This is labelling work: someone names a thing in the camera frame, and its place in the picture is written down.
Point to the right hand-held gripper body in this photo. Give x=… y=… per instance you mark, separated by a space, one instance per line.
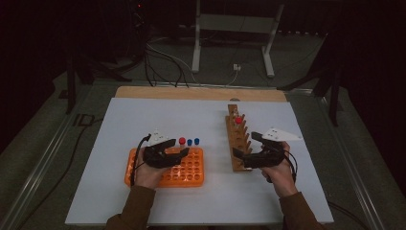
x=266 y=156

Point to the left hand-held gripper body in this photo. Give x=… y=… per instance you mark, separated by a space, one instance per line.
x=154 y=158

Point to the red capped test tube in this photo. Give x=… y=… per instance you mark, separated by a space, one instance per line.
x=238 y=120
x=182 y=141

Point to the blue capped test tube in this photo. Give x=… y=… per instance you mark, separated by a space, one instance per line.
x=196 y=141
x=189 y=142

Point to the wooden peg tube rack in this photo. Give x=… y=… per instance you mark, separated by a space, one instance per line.
x=237 y=137

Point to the orange plastic tube rack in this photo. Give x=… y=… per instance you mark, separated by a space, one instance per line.
x=191 y=172

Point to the clear test tube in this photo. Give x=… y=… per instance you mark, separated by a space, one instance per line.
x=235 y=111

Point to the person's left hand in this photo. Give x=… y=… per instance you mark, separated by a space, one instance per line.
x=148 y=177

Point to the person's right hand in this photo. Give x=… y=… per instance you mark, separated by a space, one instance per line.
x=282 y=179

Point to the white table cover sheet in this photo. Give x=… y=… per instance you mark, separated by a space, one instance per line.
x=178 y=121

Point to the wooden board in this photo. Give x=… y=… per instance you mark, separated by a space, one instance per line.
x=191 y=93

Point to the white plug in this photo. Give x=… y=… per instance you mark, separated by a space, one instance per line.
x=236 y=67

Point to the dark tripod stand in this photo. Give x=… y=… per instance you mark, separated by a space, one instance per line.
x=334 y=102
x=71 y=92

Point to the white metal stand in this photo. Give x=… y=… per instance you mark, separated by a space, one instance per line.
x=234 y=23

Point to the dark equipment rack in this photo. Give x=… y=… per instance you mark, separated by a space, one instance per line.
x=139 y=19

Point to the metal floor rail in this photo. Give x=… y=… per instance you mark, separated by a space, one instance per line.
x=44 y=158
x=349 y=161

